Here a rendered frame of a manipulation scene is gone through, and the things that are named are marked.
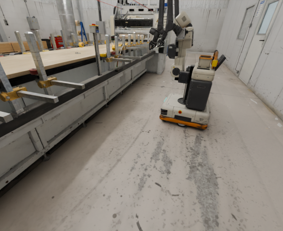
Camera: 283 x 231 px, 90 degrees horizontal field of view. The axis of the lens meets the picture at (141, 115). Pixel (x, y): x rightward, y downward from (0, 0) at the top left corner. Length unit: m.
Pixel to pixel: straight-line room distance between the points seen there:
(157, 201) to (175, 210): 0.15
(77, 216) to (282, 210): 1.58
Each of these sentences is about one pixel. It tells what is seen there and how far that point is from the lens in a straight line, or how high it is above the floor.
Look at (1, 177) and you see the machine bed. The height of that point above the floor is 0.17.
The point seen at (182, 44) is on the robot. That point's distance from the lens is 2.02.
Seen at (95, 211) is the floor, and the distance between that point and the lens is 1.33.
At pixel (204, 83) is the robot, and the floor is 0.66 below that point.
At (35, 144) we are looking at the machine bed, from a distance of 1.66.
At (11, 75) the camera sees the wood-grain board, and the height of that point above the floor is 0.89.
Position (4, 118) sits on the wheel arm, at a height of 0.85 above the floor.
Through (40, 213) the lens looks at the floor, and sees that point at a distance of 1.47.
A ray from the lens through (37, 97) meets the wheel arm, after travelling 1.05.
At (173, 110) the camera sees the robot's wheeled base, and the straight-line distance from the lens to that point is 2.01.
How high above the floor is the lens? 1.17
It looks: 31 degrees down
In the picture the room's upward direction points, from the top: 2 degrees clockwise
